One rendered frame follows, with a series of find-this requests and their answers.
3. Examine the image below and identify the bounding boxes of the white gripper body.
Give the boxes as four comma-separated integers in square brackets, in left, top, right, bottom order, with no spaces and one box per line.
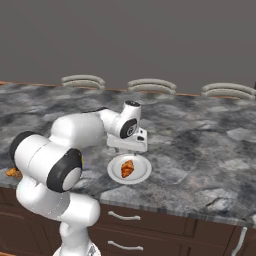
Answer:
[106,134,149,154]

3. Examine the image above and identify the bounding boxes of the white round plate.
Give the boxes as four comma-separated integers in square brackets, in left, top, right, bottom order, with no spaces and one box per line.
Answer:
[106,153,153,185]

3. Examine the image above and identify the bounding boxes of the brown croissant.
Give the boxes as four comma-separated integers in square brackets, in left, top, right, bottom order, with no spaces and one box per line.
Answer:
[120,159,136,179]

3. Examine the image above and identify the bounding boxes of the grey stool backrest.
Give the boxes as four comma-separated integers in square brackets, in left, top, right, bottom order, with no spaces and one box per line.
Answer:
[60,74,106,91]
[200,82,256,101]
[126,78,178,96]

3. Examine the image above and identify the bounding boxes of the dark wood drawer front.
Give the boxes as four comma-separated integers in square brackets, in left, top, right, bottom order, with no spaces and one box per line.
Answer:
[97,203,198,238]
[87,226,194,256]

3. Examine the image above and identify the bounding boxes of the brown pastry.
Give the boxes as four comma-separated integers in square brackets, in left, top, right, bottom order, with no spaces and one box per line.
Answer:
[4,167,23,180]

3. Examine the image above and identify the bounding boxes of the dark wood cupboard door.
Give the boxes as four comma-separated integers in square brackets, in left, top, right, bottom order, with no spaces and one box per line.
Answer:
[225,225,256,256]
[0,187,63,256]

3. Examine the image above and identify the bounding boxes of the silver drawer handle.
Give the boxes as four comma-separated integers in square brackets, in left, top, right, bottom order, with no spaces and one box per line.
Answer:
[107,240,145,252]
[107,210,142,222]

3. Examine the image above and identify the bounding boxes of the silver cupboard handle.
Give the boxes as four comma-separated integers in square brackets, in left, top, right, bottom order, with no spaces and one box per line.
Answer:
[235,226,249,256]

